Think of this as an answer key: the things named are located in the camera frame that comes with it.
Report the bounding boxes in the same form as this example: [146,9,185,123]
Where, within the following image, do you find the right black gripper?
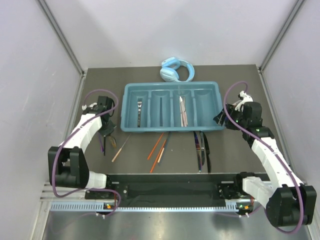
[213,103,248,131]

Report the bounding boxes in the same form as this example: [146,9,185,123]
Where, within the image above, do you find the blue plastic cutlery tray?
[120,81,223,133]

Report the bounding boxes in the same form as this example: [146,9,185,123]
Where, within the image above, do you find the light blue headphones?
[159,57,195,82]

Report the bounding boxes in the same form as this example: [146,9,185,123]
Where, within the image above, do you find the gold spoon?
[108,135,117,148]

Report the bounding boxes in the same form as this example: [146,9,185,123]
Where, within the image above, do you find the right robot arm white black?
[214,91,317,228]

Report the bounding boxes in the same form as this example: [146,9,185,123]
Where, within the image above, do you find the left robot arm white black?
[47,96,116,199]

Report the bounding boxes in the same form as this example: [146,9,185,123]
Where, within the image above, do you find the black spoon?
[103,135,107,156]

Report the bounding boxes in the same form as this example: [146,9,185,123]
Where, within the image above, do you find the silver grey knife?
[199,131,205,166]

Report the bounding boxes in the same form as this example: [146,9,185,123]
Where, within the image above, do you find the black knife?
[203,134,212,174]

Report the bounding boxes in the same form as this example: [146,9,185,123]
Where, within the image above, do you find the iridescent knife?
[193,131,202,172]

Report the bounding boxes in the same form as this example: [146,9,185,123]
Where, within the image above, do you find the pink knife in tray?
[179,96,188,127]

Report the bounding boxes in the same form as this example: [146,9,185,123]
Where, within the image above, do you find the patterned fork in tray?
[137,97,143,128]

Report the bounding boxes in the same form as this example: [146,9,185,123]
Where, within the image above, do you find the orange chopstick long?
[147,132,164,160]

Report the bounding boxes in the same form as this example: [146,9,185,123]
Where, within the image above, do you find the dark chopstick in tray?
[159,97,163,127]

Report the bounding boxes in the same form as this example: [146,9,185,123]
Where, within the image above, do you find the orange chopstick lower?
[149,140,167,174]

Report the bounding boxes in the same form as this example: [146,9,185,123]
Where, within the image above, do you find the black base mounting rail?
[84,173,251,208]

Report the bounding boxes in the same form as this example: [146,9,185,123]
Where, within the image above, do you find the slotted cable duct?
[49,201,253,213]

